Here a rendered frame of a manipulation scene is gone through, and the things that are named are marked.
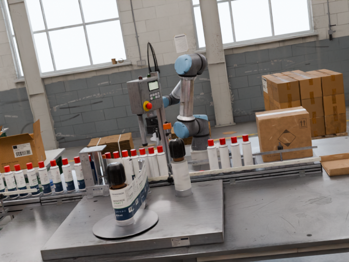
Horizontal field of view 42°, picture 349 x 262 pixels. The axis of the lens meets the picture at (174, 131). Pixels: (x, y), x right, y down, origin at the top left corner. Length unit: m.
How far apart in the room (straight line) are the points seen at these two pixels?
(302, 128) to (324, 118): 3.30
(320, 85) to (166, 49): 3.05
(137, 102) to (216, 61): 5.45
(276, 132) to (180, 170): 0.75
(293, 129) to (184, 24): 5.41
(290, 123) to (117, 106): 5.69
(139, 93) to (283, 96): 3.55
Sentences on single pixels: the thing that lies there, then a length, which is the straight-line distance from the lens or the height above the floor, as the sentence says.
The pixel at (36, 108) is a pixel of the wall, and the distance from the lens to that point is 8.55.
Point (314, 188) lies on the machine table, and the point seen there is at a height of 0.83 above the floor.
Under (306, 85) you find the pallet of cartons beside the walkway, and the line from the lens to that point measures 6.00.
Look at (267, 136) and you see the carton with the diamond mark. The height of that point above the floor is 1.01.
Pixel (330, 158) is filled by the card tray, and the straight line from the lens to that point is 2.86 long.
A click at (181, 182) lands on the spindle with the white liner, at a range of 2.37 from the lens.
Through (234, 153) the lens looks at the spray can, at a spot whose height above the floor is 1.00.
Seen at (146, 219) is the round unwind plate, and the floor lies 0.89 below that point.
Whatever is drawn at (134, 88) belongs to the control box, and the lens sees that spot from 2.63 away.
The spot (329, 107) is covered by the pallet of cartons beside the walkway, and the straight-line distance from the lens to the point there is 6.11.
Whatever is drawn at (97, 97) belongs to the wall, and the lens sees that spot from 8.28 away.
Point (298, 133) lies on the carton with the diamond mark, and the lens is 2.86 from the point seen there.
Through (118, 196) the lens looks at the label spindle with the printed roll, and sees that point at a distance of 2.10.
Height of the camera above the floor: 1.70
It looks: 12 degrees down
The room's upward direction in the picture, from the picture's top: 9 degrees counter-clockwise
